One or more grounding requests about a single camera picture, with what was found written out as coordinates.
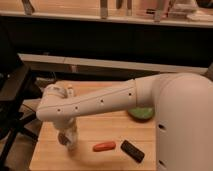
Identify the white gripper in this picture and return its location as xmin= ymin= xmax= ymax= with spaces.
xmin=58 ymin=118 xmax=78 ymax=150

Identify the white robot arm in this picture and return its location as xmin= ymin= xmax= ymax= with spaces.
xmin=36 ymin=73 xmax=213 ymax=171

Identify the orange-red oblong object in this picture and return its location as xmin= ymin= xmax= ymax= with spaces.
xmin=93 ymin=141 xmax=116 ymax=152

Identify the black rectangular block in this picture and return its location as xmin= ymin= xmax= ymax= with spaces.
xmin=121 ymin=140 xmax=145 ymax=163

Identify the black tripod stand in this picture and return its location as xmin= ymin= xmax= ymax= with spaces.
xmin=0 ymin=31 xmax=44 ymax=169

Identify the green round object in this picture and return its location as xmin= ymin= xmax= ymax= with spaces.
xmin=128 ymin=107 xmax=154 ymax=121

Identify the long white shelf bar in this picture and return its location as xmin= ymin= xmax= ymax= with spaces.
xmin=20 ymin=54 xmax=207 ymax=74

